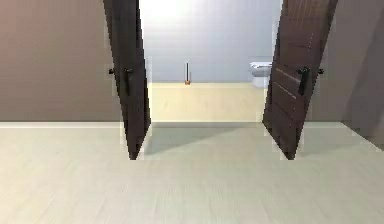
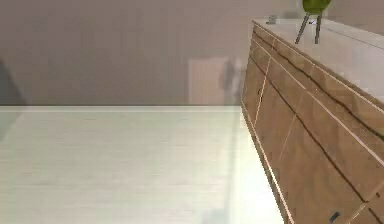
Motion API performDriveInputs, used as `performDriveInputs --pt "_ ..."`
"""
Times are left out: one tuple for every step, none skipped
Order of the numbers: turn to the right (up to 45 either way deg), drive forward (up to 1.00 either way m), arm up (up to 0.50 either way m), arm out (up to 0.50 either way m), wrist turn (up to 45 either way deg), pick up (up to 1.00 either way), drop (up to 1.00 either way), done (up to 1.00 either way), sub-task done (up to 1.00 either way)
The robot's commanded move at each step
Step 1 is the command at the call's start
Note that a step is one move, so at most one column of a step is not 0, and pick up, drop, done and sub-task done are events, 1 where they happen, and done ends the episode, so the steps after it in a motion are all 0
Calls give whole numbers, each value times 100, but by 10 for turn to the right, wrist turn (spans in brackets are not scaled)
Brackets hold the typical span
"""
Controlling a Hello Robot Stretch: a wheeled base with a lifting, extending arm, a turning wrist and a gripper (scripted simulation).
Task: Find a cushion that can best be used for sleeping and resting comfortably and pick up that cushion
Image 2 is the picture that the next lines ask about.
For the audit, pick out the brown wooden sideboard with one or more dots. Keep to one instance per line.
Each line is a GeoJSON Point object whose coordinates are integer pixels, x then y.
{"type": "Point", "coordinates": [310, 126]}

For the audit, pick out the small grey object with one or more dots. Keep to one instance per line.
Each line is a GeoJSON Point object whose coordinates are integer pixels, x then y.
{"type": "Point", "coordinates": [272, 19]}

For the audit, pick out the green pot on metal legs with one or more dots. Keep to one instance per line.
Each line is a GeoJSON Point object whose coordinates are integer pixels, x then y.
{"type": "Point", "coordinates": [314, 10]}

